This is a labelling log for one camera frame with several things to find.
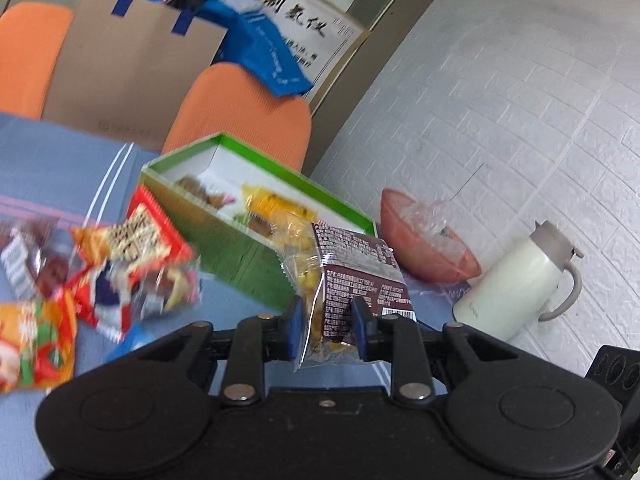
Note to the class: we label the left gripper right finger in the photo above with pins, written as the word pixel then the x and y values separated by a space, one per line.
pixel 396 340

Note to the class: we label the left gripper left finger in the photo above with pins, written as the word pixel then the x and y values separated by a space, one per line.
pixel 255 342

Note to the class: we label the dark brown snack packet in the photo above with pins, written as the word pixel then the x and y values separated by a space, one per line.
pixel 329 267

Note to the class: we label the yellow corn snack packet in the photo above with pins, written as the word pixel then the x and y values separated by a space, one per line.
pixel 264 202

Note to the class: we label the white blue cartoon snack packet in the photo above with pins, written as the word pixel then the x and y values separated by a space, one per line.
pixel 111 299

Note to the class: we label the red plastic bowl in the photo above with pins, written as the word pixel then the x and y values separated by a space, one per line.
pixel 422 241

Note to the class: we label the white thermos jug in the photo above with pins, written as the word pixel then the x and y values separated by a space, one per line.
pixel 515 289

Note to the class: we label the green cardboard box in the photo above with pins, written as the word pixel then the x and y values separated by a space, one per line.
pixel 209 190

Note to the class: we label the red noodle snack packet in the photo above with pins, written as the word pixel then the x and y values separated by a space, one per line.
pixel 145 238

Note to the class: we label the orange green snack packet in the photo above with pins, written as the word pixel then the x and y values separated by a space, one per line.
pixel 38 341

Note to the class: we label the brown bar snack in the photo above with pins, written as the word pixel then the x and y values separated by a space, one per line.
pixel 35 257

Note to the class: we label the right orange chair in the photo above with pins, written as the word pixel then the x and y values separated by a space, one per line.
pixel 226 98

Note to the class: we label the orange chair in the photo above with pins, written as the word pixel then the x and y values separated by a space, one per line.
pixel 32 35
pixel 226 98

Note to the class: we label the blue tablecloth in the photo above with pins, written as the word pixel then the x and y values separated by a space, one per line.
pixel 48 170

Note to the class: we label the blue fabric bag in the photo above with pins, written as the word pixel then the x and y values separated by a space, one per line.
pixel 253 42

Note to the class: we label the framed calligraphy poster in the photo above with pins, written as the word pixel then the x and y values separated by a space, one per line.
pixel 320 36

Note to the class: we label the brown paper bag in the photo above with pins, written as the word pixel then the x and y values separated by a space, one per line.
pixel 125 67

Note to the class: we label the left orange chair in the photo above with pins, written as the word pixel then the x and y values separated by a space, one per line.
pixel 32 35

